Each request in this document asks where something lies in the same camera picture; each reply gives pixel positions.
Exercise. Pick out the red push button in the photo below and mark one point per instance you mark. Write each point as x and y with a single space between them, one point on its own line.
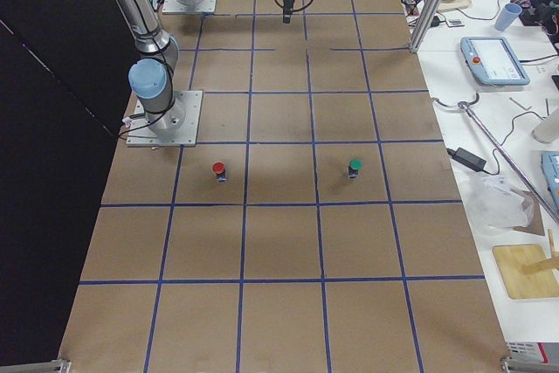
219 170

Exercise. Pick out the blue plastic cup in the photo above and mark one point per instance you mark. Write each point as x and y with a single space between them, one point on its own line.
508 14

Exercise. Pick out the white cylinder roll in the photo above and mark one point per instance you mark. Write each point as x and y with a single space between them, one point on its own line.
547 131

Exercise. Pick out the teach pendant tablet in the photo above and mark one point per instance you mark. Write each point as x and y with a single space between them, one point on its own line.
492 61

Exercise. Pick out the wooden cutting board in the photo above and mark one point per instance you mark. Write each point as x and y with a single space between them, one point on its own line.
526 271

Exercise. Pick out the clear plastic bag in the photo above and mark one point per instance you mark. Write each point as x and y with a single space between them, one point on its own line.
493 201

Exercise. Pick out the metal cane rod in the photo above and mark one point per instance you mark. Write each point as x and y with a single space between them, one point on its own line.
467 108

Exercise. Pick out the black power adapter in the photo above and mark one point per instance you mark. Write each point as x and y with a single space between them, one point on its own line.
468 159

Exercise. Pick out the aluminium frame post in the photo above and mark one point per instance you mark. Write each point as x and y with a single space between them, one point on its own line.
430 2

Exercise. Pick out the beige tray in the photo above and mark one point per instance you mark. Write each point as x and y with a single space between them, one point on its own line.
448 5

